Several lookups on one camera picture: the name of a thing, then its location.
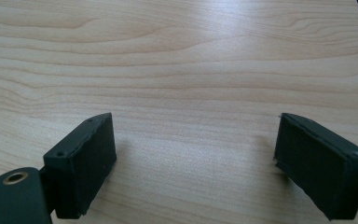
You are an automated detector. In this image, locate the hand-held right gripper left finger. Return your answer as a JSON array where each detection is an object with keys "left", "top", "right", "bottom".
[{"left": 42, "top": 112, "right": 118, "bottom": 220}]

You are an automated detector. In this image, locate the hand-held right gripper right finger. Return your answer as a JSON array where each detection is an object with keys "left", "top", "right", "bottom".
[{"left": 273, "top": 112, "right": 358, "bottom": 221}]

